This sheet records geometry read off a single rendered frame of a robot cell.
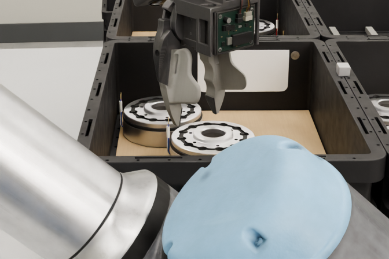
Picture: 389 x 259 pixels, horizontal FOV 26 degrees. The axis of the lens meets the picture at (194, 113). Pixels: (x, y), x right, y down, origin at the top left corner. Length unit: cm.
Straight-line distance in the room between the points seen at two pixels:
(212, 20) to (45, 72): 92
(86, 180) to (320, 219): 18
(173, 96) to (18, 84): 80
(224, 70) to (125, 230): 40
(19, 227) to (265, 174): 19
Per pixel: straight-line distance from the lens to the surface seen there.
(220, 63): 97
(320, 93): 111
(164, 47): 92
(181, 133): 103
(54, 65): 180
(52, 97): 162
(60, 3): 438
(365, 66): 119
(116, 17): 128
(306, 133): 111
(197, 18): 89
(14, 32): 443
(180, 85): 93
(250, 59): 116
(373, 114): 92
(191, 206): 57
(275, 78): 117
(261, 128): 112
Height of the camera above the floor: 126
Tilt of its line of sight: 22 degrees down
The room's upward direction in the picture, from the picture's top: straight up
